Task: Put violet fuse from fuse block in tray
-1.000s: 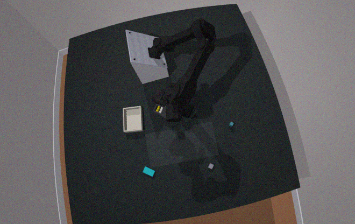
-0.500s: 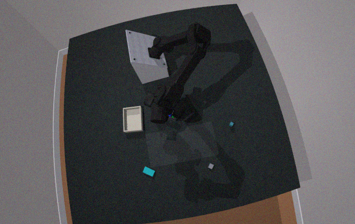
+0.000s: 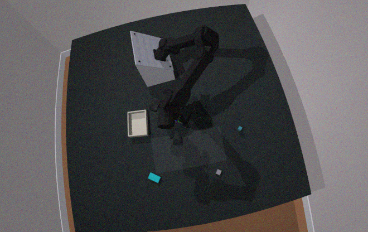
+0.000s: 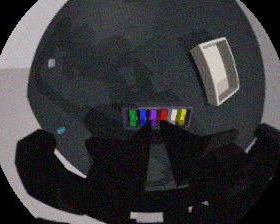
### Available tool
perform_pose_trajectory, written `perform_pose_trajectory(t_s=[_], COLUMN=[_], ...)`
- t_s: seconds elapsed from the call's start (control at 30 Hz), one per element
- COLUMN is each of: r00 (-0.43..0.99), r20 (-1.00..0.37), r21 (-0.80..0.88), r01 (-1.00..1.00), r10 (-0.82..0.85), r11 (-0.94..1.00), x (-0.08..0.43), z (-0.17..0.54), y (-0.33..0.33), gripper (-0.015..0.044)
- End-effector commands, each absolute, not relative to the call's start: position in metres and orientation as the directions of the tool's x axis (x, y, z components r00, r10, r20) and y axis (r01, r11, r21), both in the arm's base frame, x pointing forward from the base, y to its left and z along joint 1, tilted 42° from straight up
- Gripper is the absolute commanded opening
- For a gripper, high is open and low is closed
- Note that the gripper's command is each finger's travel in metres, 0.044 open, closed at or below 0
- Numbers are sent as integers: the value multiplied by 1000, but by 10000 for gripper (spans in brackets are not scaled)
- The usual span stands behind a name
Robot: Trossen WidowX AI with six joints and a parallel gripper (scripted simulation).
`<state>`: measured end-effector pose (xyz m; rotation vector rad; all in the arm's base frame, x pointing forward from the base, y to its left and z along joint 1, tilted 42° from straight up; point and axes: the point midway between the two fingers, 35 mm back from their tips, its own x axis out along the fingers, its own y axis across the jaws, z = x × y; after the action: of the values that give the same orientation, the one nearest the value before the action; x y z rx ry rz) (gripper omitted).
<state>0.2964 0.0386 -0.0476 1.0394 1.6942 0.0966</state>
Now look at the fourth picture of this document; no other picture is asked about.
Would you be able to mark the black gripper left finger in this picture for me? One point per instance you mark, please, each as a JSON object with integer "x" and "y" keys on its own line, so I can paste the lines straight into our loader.
{"x": 134, "y": 151}

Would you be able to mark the violet fuse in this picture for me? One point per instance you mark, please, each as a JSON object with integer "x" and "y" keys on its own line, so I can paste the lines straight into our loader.
{"x": 153, "y": 116}

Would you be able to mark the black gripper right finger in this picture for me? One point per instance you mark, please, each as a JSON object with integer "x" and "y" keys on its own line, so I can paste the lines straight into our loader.
{"x": 186, "y": 151}

